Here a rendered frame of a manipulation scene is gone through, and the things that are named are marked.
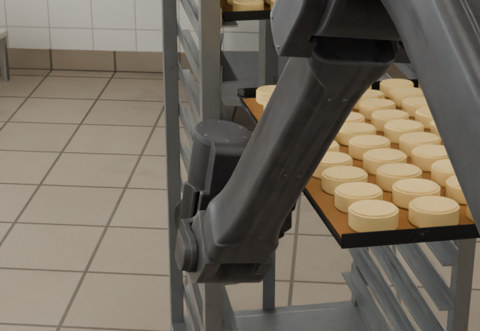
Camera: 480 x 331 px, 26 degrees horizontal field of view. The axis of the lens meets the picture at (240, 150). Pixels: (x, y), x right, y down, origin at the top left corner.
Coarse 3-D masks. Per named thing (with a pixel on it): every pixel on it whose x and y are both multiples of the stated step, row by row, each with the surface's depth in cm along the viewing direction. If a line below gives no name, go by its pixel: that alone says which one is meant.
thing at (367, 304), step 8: (352, 264) 253; (344, 272) 255; (352, 272) 254; (352, 280) 251; (360, 280) 247; (352, 288) 247; (360, 288) 247; (360, 296) 244; (368, 296) 241; (360, 304) 241; (368, 304) 241; (376, 304) 235; (368, 312) 237; (376, 312) 235; (368, 320) 234; (376, 320) 234; (384, 320) 229; (376, 328) 231; (384, 328) 230
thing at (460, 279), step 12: (456, 240) 183; (468, 240) 182; (468, 252) 183; (468, 264) 183; (456, 276) 184; (468, 276) 184; (456, 288) 185; (468, 288) 185; (456, 300) 186; (468, 300) 186; (456, 312) 187; (468, 312) 187; (456, 324) 188
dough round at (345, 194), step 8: (344, 184) 110; (352, 184) 110; (360, 184) 110; (368, 184) 110; (336, 192) 108; (344, 192) 107; (352, 192) 107; (360, 192) 107; (368, 192) 107; (376, 192) 107; (336, 200) 108; (344, 200) 107; (352, 200) 106; (360, 200) 106; (344, 208) 107
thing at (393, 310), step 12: (360, 252) 245; (360, 264) 240; (372, 264) 236; (372, 276) 234; (372, 288) 229; (384, 288) 228; (384, 300) 224; (396, 300) 219; (384, 312) 220; (396, 312) 220; (396, 324) 215; (408, 324) 213
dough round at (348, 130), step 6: (342, 126) 131; (348, 126) 131; (354, 126) 131; (360, 126) 131; (366, 126) 131; (372, 126) 131; (342, 132) 129; (348, 132) 129; (354, 132) 129; (360, 132) 129; (366, 132) 129; (372, 132) 129; (336, 138) 131; (342, 138) 130; (348, 138) 129; (342, 144) 130; (348, 144) 129
